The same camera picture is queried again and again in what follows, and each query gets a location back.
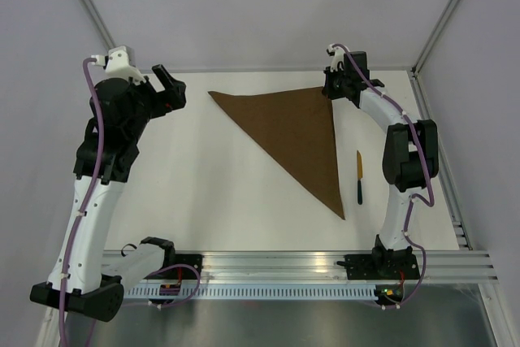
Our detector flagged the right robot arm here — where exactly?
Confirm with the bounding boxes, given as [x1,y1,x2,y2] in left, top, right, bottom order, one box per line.
[322,43,439,280]

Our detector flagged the aluminium frame rail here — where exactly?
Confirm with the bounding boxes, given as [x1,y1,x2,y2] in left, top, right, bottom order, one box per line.
[410,0,462,77]

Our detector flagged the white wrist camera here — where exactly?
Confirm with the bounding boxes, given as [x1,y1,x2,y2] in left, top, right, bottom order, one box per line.
[91,46,146,85]
[326,43,348,72]

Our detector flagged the brown cloth napkin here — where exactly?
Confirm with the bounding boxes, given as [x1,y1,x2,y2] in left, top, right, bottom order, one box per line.
[209,87,345,219]

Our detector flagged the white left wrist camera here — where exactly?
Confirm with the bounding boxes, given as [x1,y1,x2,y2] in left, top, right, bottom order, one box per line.
[91,46,146,85]

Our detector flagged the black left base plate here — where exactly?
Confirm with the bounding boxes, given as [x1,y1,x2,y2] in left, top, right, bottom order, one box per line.
[146,253,203,282]

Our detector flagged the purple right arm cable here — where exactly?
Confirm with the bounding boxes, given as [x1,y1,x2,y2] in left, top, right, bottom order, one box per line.
[331,42,434,311]

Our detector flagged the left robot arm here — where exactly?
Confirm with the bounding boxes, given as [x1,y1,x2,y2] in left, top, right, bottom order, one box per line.
[29,64,186,322]

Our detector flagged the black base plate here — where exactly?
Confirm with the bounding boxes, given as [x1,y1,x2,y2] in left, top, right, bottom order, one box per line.
[336,254,420,280]
[146,253,203,282]

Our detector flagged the aluminium front mounting rail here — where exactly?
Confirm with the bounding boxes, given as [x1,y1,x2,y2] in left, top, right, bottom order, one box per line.
[97,249,500,284]

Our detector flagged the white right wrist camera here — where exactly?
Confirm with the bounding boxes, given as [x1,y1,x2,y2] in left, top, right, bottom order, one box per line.
[326,43,348,72]

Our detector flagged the white slotted cable duct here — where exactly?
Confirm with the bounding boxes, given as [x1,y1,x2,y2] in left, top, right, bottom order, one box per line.
[125,282,377,301]

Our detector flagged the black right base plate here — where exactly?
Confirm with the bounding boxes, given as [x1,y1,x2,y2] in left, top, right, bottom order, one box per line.
[336,254,420,280]

